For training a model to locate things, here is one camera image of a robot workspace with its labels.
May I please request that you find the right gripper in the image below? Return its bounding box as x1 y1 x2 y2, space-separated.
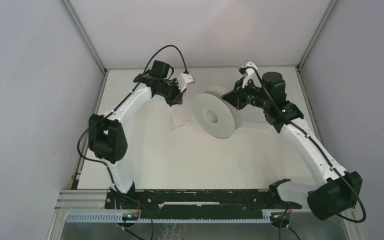
222 76 271 110

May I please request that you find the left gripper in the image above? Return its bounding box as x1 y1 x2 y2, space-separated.
156 78 186 107

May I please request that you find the white thin cable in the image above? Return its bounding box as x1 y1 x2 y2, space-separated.
168 107 197 132

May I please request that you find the white cable spool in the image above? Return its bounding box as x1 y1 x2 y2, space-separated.
192 86 244 139

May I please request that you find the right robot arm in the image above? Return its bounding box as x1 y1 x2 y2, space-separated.
222 71 367 223

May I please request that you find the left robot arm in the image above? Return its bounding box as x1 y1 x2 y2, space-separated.
86 60 195 209

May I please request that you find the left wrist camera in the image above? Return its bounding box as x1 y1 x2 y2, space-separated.
176 73 195 92

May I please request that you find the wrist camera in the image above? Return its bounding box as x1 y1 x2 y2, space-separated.
176 73 195 92
238 61 259 89

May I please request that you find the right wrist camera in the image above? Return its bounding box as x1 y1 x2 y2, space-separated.
238 61 259 89

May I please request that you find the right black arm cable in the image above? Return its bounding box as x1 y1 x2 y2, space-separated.
239 66 367 224

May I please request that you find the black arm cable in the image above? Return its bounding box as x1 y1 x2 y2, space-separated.
239 66 367 224
76 44 190 186

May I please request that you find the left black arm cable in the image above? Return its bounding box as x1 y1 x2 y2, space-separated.
76 44 190 186

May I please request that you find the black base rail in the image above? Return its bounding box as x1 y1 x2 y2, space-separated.
104 187 302 218

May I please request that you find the white slotted cable duct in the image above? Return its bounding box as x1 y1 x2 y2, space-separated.
65 211 283 224

